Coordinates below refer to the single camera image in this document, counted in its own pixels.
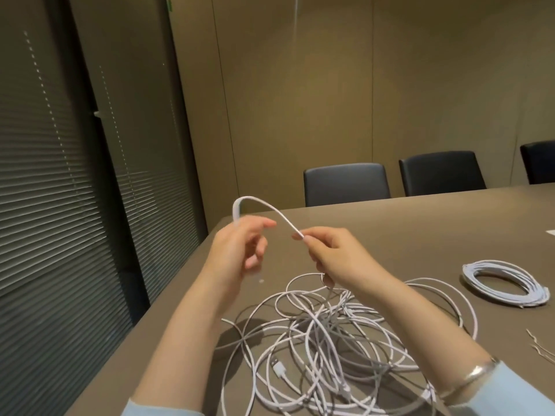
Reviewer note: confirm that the glass partition with grey blinds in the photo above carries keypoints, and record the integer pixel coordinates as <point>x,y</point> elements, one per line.
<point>65,168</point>

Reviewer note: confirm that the person's left forearm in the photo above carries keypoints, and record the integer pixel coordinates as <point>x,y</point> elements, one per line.
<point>182,346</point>

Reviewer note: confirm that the dark meeting chair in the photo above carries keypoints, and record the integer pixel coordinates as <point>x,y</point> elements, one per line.
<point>347,184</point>
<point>442,173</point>
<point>540,162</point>

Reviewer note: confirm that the person's right forearm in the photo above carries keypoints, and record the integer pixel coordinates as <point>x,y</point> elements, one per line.
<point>433,333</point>

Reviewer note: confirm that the person's right hand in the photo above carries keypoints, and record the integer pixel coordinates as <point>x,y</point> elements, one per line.
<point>342,259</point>

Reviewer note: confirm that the bunch of white twist ties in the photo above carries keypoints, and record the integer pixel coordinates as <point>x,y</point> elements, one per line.
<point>542,348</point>

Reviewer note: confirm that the brown table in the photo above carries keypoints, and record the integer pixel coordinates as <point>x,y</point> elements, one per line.
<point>433,238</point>

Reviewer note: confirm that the person's left hand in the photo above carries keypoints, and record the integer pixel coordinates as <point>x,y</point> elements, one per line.
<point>234,255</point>

